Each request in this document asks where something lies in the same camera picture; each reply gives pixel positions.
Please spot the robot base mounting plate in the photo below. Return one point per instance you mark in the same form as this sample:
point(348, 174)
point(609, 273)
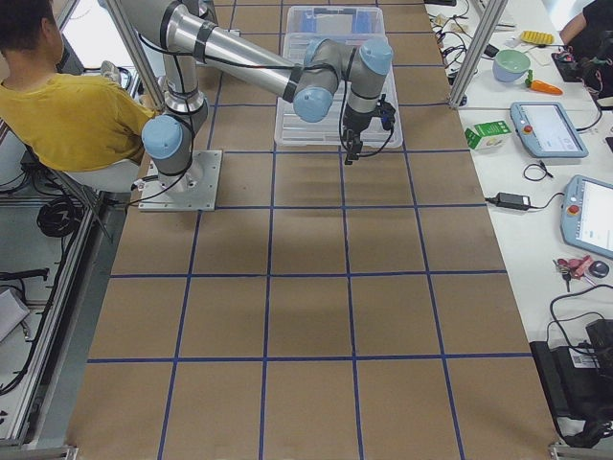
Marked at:
point(195, 191)

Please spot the aluminium frame post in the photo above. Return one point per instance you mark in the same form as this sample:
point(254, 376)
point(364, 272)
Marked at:
point(477, 46)

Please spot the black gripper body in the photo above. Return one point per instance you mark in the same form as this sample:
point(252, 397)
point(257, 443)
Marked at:
point(354, 123)

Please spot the black laptop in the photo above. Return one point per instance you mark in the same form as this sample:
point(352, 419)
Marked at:
point(577, 382)

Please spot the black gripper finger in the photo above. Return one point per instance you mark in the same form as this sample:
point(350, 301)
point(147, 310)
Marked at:
point(355, 150)
point(349, 153)

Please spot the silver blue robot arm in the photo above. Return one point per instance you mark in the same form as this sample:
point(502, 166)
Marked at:
point(176, 30)

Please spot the green and blue bowl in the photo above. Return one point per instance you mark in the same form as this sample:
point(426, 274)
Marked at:
point(510, 65)

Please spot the black power adapter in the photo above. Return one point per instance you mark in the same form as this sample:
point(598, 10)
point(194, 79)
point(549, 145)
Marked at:
point(513, 201)

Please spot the upper teach pendant tablet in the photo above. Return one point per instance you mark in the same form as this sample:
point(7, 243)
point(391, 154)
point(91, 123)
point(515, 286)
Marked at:
point(546, 131)

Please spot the clear plastic box lid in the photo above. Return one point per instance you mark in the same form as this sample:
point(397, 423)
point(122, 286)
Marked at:
point(292, 131)

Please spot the toy carrot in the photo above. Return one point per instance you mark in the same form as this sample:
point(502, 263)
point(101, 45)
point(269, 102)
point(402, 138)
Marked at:
point(541, 86)

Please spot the clear plastic storage box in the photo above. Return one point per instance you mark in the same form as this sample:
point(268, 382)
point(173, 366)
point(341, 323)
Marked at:
point(335, 20)

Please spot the yellow corn toy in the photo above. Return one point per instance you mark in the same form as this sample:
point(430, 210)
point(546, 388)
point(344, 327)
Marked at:
point(537, 38)

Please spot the person in yellow shirt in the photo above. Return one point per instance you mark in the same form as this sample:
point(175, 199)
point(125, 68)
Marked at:
point(72, 123)

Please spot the lower teach pendant tablet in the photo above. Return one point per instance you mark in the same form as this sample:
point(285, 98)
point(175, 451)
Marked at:
point(586, 215)

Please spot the teach pendant tablet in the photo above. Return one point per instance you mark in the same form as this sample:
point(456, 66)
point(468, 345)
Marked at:
point(586, 215)
point(546, 131)

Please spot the green white carton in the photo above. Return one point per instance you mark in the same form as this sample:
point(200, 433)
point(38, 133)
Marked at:
point(487, 135)

